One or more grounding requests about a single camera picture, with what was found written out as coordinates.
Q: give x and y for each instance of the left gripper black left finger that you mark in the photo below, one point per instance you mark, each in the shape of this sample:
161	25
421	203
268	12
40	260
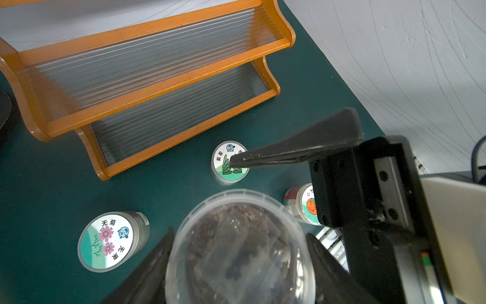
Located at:
146	284

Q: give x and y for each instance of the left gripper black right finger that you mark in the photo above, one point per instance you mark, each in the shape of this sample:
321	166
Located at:
333	283

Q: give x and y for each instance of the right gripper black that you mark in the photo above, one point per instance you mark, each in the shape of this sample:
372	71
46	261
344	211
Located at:
371	192

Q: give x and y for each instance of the jar with purple flower lid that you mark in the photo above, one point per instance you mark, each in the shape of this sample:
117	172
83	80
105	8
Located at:
111	239

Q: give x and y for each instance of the small clear container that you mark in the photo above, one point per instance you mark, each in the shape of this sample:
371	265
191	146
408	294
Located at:
240	246

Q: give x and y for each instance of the jar with green tree lid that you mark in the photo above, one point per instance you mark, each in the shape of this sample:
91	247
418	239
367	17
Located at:
220	163

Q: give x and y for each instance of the wooden two-tier shelf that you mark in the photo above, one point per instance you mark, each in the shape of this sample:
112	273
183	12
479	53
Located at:
136	78

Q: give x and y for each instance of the jar with tomato lid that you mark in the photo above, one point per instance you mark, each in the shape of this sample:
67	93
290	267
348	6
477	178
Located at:
300	201

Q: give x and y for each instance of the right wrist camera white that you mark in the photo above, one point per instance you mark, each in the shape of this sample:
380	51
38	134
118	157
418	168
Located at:
458	214

